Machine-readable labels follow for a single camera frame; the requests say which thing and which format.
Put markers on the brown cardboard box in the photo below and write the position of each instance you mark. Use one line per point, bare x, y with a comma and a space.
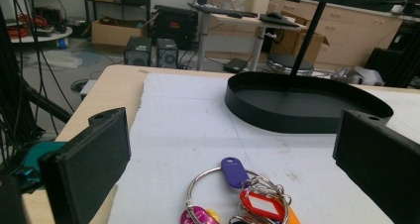
292, 40

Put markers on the black metal shelf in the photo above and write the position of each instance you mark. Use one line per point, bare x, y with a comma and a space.
94, 9

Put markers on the black keyboard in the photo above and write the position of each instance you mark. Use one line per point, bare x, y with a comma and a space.
221, 10

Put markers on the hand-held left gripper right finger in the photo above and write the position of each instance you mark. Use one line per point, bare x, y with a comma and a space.
379, 158

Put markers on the black stand with oval tray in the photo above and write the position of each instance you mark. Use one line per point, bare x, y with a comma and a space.
297, 118

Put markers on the open cardboard box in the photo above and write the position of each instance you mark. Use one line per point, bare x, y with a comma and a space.
114, 34

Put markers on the grey white device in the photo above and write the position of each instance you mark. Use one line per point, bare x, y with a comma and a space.
363, 76

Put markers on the beige plastic container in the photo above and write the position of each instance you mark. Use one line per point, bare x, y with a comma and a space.
257, 2

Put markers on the black computer mouse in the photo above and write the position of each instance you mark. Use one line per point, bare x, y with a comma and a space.
274, 15

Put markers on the black metal stand frame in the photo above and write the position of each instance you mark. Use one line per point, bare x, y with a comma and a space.
10, 101

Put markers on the large black equipment case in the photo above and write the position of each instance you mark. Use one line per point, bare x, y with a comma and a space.
175, 27

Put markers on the black mouse pad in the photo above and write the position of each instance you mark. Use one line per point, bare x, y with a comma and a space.
280, 22

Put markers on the clear plastic bag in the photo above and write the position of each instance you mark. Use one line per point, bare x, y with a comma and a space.
62, 59

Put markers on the beige wooden cabinets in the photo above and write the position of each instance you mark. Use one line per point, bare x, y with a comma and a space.
350, 32

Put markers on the white desk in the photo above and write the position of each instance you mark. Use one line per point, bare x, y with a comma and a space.
231, 21

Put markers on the teal clamp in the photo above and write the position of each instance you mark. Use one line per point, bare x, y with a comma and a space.
33, 154

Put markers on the white foam sheet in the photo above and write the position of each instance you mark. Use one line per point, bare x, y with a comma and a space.
185, 134

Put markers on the black equipment rack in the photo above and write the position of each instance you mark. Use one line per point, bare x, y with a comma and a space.
402, 52

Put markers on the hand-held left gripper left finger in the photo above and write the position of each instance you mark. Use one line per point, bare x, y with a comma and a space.
85, 164

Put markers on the round white table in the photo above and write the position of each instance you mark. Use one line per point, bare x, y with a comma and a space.
49, 35

